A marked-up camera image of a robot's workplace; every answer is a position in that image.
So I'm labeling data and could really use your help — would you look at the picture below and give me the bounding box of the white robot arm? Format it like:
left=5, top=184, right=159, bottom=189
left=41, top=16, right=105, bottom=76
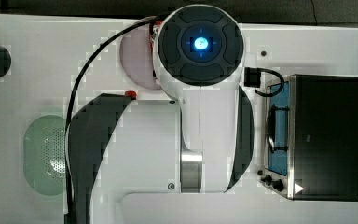
left=66, top=5, right=254, bottom=224

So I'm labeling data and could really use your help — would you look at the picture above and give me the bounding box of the black toaster oven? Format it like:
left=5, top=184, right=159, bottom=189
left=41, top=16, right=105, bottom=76
left=261, top=75, right=358, bottom=202

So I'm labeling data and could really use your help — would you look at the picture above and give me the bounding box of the pink round plate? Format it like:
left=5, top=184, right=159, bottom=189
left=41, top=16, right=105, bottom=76
left=119, top=25, right=161, bottom=90

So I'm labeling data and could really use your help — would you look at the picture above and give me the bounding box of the green perforated colander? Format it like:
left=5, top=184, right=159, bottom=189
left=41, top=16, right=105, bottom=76
left=23, top=115, right=65, bottom=196

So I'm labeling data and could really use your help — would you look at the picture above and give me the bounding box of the black power adapter with cord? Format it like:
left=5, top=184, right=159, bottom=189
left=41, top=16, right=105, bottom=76
left=244, top=67, right=284, bottom=97

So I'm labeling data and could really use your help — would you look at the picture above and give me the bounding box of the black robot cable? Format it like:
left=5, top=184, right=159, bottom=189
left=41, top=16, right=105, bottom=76
left=64, top=15, right=166, bottom=224

